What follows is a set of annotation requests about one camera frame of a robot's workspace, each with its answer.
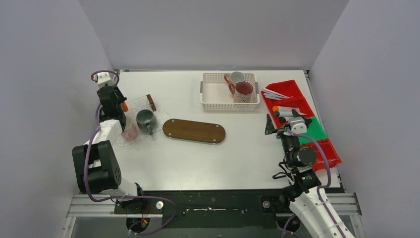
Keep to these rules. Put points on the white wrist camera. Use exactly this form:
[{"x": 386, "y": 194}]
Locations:
[
  {"x": 297, "y": 125},
  {"x": 104, "y": 79}
]

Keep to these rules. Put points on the white blue toothbrush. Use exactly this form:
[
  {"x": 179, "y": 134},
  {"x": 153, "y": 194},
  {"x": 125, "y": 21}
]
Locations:
[{"x": 271, "y": 96}]

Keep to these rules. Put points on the white perforated plastic basket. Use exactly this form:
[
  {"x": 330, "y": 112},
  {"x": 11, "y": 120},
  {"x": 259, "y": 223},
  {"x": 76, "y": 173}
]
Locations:
[{"x": 215, "y": 96}]

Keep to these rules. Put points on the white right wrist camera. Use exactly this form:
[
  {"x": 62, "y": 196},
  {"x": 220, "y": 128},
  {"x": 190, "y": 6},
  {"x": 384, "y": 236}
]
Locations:
[{"x": 297, "y": 125}]

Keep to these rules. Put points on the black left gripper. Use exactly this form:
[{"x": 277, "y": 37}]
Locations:
[{"x": 116, "y": 107}]

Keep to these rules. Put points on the black capped toothpaste tube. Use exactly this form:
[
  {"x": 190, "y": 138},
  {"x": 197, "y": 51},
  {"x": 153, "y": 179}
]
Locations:
[{"x": 286, "y": 114}]

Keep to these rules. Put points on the orange toothpaste tube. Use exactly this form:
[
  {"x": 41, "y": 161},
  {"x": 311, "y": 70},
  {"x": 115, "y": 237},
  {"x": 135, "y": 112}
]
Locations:
[{"x": 125, "y": 107}]

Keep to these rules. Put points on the grey-green ceramic mug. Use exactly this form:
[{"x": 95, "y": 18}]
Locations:
[{"x": 146, "y": 121}]

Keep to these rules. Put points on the clear textured acrylic tray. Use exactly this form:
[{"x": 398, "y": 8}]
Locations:
[{"x": 162, "y": 117}]

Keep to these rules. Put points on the pink mug white inside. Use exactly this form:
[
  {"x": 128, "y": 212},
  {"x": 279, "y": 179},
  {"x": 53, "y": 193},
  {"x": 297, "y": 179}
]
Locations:
[{"x": 130, "y": 132}]

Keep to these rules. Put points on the white pink toothbrush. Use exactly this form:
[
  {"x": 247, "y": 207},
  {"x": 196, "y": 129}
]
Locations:
[{"x": 274, "y": 93}]

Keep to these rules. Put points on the green plastic tray insert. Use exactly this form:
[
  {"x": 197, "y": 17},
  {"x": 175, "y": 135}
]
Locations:
[{"x": 315, "y": 130}]

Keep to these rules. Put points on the wooden acrylic toothbrush holder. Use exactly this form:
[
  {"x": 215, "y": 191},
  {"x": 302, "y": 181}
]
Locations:
[{"x": 138, "y": 104}]

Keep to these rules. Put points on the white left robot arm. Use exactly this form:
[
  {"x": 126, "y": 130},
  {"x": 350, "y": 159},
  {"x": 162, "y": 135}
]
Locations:
[{"x": 96, "y": 167}]

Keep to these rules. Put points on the white toothpaste tube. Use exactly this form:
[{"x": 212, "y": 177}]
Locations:
[{"x": 282, "y": 108}]

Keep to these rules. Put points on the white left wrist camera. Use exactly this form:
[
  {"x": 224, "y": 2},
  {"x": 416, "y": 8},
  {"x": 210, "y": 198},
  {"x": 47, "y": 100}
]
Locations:
[{"x": 104, "y": 79}]

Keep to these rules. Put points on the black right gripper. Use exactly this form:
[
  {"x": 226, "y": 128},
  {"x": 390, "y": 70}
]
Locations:
[{"x": 271, "y": 128}]

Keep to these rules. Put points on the pink ghost pattern mug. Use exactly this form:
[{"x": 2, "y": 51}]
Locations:
[{"x": 241, "y": 92}]

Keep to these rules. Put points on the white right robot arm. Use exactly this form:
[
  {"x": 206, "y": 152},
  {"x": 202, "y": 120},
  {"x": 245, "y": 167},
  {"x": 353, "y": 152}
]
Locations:
[{"x": 307, "y": 197}]

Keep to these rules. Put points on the orange-pink mug white inside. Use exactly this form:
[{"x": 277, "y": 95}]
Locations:
[{"x": 232, "y": 79}]

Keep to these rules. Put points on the brown oval wooden tray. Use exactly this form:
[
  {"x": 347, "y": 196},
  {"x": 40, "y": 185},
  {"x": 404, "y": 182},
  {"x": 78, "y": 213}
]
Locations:
[{"x": 194, "y": 131}]

